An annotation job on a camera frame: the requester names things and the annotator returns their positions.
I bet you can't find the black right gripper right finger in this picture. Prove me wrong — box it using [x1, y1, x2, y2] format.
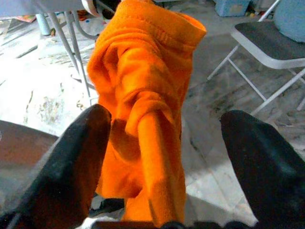
[220, 110, 305, 229]

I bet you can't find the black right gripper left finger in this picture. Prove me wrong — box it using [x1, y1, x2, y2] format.
[0, 104, 112, 229]

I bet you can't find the orange garment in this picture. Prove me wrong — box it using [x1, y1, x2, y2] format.
[87, 0, 207, 229]

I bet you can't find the white folding chair grey seat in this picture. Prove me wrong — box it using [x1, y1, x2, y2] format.
[207, 0, 305, 115]

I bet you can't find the light blue cushion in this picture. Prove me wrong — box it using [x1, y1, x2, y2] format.
[274, 0, 305, 43]

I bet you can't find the colourful picture book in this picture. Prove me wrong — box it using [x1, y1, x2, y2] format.
[14, 14, 36, 23]

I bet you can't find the blue plastic bin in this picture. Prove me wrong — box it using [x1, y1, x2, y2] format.
[214, 0, 251, 17]

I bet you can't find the pale blue folding table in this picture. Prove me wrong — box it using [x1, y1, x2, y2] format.
[0, 0, 117, 105]

